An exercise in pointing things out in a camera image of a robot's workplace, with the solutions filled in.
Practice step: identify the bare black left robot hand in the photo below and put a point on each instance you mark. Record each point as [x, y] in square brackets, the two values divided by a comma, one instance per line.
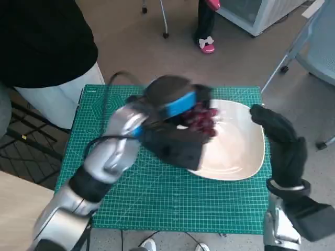
[180, 102]

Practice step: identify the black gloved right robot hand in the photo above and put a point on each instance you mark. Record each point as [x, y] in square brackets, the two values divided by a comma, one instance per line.
[288, 157]

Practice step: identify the red toy grape bunch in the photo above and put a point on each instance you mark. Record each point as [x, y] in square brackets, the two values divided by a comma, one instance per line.
[201, 123]

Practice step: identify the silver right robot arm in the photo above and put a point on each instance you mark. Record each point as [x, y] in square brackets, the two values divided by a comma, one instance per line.
[277, 225]

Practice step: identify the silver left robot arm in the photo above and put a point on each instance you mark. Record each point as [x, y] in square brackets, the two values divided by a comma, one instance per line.
[112, 157]

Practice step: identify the white plate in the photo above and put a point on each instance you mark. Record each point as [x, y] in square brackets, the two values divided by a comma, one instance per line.
[235, 146]

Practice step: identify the person with pink slippers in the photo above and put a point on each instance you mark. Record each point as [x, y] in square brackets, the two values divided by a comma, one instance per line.
[205, 21]

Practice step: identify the green cutting mat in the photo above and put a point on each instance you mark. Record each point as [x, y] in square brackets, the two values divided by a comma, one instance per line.
[162, 198]

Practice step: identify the grey-blue office chair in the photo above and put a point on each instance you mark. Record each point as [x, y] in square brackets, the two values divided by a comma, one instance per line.
[316, 52]

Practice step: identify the white cabinet with glass door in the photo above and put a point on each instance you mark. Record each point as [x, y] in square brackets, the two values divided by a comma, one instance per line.
[261, 13]

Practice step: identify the white shoe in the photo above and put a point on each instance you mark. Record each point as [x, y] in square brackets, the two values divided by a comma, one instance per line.
[202, 248]
[148, 245]

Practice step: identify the black metal rack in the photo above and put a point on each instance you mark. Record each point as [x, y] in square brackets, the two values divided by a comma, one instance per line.
[31, 130]

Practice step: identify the person in black top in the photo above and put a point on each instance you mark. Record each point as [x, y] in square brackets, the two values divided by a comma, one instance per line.
[39, 39]

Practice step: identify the grey fabric object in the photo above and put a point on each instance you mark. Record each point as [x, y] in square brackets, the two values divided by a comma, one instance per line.
[4, 112]

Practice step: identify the light wooden table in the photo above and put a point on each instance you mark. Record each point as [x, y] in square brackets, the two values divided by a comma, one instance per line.
[18, 204]

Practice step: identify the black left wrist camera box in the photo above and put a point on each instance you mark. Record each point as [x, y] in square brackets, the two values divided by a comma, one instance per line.
[178, 149]

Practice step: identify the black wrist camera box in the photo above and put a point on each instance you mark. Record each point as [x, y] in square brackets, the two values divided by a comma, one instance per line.
[178, 149]
[311, 219]

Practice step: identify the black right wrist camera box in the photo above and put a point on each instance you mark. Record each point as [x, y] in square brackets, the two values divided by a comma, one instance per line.
[311, 219]

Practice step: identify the metal chair frame with casters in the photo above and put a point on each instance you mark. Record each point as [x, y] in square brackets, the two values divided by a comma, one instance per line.
[165, 23]

